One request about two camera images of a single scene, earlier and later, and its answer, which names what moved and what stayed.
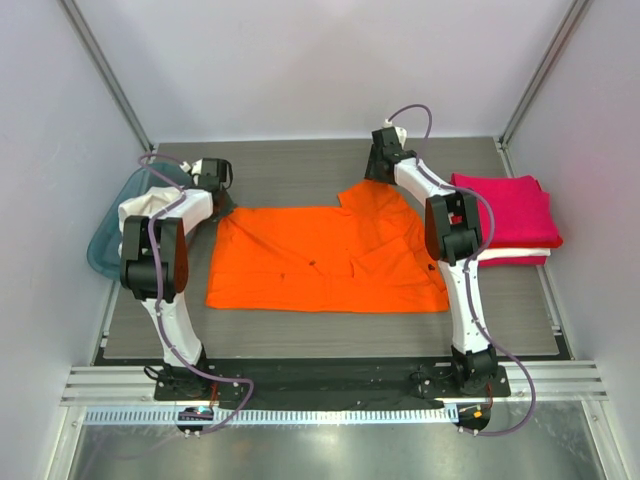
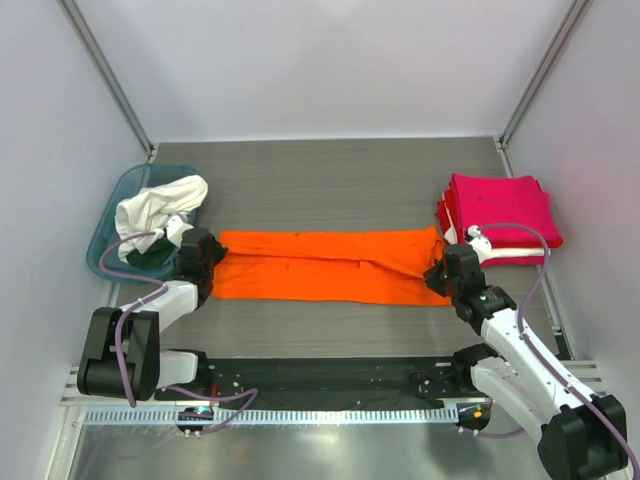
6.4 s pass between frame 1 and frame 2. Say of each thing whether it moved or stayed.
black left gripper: moved
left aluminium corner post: stayed
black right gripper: moved
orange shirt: moved
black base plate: stayed
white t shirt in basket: stayed
